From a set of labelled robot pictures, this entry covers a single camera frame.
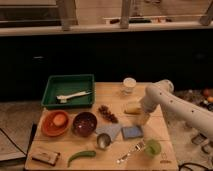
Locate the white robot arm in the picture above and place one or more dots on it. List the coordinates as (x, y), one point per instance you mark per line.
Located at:
(161, 93)

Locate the dark grape bunch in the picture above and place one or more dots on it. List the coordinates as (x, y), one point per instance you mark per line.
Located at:
(107, 114)

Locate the metal cup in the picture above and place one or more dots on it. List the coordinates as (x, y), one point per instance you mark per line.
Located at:
(103, 140)

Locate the orange bowl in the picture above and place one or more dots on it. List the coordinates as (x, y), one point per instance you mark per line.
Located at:
(49, 129)

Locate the green chili pepper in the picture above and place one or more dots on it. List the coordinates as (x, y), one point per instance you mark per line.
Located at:
(88, 153)

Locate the grey cloth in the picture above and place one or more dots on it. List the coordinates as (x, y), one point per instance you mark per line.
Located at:
(111, 129)

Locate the orange fruit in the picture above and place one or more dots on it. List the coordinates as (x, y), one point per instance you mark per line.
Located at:
(59, 120)

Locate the purple bowl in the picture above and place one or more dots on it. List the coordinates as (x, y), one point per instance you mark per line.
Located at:
(84, 124)

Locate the metal fork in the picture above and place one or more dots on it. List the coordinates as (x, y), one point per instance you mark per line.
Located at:
(138, 147)

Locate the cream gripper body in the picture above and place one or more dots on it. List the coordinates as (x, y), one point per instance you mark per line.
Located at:
(143, 118)

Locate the white brush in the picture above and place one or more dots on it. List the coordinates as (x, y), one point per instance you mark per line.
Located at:
(65, 98)

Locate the green plastic tray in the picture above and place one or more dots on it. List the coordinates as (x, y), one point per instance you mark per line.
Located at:
(67, 85)

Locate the white lidded jar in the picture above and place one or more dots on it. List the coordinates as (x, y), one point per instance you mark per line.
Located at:
(128, 85)

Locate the blue sponge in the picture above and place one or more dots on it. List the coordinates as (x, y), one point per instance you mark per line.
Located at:
(131, 132)

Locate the green cup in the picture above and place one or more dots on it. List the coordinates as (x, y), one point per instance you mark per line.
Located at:
(153, 148)

